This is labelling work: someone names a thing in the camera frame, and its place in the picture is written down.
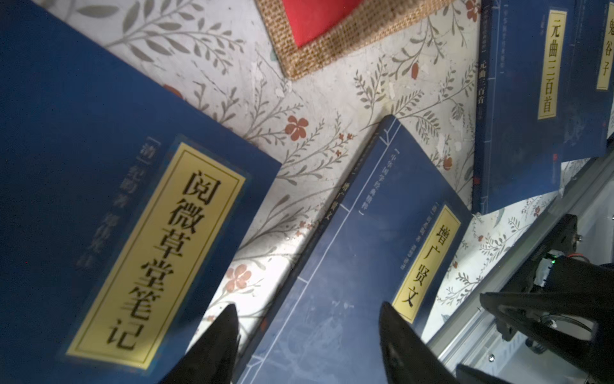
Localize blue book Yuanqu 300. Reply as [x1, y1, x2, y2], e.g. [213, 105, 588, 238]
[472, 1, 576, 215]

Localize blue book Guiguzi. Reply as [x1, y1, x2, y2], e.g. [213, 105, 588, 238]
[563, 0, 613, 162]

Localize floral table mat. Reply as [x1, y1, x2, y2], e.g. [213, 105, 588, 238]
[33, 0, 614, 356]

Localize burlap canvas bag red panel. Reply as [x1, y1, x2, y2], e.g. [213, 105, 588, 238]
[256, 1, 451, 80]

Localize blue book Yuewei notes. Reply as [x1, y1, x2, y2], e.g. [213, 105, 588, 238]
[1, 1, 281, 383]

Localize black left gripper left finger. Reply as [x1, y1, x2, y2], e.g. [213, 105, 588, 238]
[159, 304, 239, 384]

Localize blue book Zengguang Xianwen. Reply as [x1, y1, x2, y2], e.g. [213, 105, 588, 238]
[233, 115, 472, 383]

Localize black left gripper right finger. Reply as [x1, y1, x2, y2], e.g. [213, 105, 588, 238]
[379, 302, 457, 383]

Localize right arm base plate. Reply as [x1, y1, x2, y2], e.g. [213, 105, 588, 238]
[480, 214, 613, 383]

